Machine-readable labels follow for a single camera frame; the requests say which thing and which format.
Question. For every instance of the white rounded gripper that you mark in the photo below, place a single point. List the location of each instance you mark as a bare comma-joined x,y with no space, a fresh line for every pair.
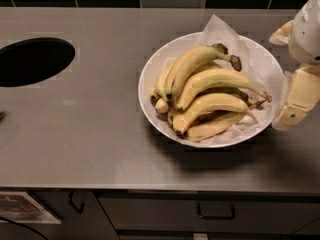
306,34

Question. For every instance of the small left yellow banana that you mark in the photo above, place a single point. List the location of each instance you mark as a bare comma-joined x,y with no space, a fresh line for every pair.
157,91

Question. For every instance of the grey cabinet door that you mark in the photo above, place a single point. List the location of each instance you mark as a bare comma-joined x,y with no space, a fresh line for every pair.
92,224

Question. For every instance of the paper label on cabinet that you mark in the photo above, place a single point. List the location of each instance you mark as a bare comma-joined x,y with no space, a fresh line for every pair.
22,207

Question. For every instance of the white bowl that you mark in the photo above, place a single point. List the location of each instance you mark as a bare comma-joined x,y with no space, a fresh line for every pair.
150,94

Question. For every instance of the grey drawer front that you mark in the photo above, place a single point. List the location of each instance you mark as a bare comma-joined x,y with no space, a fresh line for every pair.
181,215

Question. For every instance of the black cabinet door handle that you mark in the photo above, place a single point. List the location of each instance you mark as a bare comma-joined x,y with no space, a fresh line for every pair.
76,202

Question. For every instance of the black drawer handle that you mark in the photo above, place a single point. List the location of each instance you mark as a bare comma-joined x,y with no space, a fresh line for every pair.
215,211

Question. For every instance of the round black sink hole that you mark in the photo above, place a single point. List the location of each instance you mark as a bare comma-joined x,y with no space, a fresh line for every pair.
34,60

